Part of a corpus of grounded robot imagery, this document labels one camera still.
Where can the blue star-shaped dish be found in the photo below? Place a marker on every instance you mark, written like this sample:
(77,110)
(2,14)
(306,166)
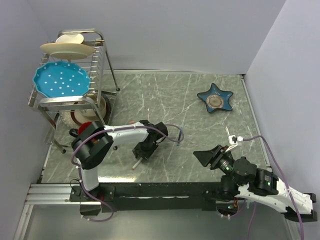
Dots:
(216,99)

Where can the small cream plate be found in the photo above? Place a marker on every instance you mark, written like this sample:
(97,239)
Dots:
(70,38)

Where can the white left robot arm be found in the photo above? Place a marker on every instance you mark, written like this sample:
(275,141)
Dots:
(94,142)

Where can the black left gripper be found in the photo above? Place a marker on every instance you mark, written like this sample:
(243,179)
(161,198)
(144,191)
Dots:
(137,151)

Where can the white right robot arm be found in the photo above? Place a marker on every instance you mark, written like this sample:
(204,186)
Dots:
(243,179)

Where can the clear pen cap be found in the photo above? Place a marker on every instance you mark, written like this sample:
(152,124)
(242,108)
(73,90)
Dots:
(227,131)

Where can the blue pen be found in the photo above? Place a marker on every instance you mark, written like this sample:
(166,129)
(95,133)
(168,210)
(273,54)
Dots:
(180,135)

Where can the white bowl brown rim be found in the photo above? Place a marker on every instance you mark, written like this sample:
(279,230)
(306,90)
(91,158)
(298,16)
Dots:
(80,117)

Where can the metal dish rack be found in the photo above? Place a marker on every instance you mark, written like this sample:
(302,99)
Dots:
(56,110)

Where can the large cream plate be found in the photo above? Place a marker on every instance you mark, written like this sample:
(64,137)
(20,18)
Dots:
(68,51)

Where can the red mug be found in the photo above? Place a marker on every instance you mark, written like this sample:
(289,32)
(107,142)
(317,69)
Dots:
(83,127)

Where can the blue polka dot plate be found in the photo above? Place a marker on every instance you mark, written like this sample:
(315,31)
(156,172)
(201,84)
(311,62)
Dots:
(61,79)

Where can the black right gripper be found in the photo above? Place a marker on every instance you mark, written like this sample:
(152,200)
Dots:
(214,155)

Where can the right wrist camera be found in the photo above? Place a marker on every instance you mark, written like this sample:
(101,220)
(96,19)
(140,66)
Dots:
(234,142)

